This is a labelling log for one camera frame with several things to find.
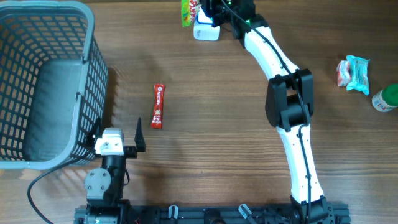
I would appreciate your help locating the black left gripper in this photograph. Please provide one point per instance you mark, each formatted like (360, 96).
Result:
(131, 151)

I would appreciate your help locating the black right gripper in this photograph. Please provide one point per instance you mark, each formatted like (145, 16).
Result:
(207, 7)

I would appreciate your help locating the Haribo gummy candy bag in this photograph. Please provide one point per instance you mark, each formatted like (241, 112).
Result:
(189, 9)

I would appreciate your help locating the red coffee stick sachet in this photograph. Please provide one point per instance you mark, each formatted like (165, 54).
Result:
(159, 90)

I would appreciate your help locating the red small candy pack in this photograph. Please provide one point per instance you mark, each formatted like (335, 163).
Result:
(343, 74)

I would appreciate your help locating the teal tissue pack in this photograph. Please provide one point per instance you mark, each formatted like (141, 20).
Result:
(359, 74)

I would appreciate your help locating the green-lid white jar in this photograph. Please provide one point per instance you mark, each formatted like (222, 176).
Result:
(386, 99)

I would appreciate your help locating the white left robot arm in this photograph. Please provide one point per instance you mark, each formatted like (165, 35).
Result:
(104, 185)

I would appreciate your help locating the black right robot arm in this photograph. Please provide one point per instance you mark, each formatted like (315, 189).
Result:
(289, 104)

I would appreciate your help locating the white barcode scanner box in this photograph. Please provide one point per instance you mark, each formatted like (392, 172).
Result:
(203, 29)

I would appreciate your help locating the grey plastic shopping basket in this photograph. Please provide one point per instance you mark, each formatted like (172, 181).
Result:
(53, 82)

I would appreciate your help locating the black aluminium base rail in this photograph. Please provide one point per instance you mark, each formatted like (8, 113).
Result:
(271, 213)

